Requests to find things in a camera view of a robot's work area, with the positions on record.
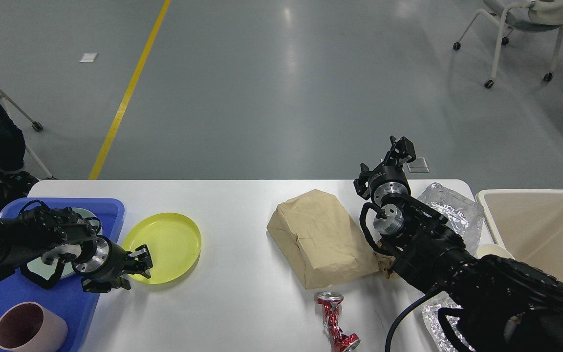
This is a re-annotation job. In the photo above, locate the blue plastic tray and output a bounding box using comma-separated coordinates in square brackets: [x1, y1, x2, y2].
[0, 198, 125, 352]

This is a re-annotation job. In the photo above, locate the pale green plate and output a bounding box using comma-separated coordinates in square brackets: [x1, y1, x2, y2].
[27, 207, 102, 279]

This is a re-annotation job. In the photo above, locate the pink mug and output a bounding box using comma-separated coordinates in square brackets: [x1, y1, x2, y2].
[0, 302, 68, 352]

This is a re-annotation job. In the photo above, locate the floor outlet cover plate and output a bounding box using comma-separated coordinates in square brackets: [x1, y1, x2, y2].
[407, 157, 431, 173]

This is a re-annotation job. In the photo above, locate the beige plastic bin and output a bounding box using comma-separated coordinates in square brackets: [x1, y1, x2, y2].
[476, 189, 563, 282]

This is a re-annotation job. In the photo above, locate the crumpled brown paper ball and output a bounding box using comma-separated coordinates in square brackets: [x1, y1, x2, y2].
[374, 240, 400, 279]

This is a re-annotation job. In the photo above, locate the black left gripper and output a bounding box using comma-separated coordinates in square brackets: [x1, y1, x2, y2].
[72, 236, 153, 293]

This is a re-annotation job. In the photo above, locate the brown paper bag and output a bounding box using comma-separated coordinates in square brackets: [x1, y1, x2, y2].
[267, 189, 379, 289]

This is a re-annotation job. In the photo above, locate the yellow plastic plate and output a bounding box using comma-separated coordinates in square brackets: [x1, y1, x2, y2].
[122, 212, 202, 285]

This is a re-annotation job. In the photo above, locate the white paper cup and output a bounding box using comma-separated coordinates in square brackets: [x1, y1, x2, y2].
[476, 243, 514, 259]

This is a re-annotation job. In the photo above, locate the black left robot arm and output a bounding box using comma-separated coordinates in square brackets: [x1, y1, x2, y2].
[0, 199, 153, 293]

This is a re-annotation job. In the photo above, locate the crumpled aluminium foil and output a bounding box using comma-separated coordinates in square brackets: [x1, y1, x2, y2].
[417, 182, 484, 352]

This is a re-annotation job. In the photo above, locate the white wheeled chair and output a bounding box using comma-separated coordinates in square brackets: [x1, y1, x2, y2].
[452, 0, 563, 89]

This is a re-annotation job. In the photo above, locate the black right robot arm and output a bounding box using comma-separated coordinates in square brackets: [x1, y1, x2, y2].
[354, 136, 563, 352]

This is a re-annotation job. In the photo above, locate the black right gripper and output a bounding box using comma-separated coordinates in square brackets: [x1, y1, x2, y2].
[353, 136, 416, 203]

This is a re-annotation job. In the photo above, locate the crushed red can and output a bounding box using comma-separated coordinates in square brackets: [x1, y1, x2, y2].
[315, 291, 361, 352]

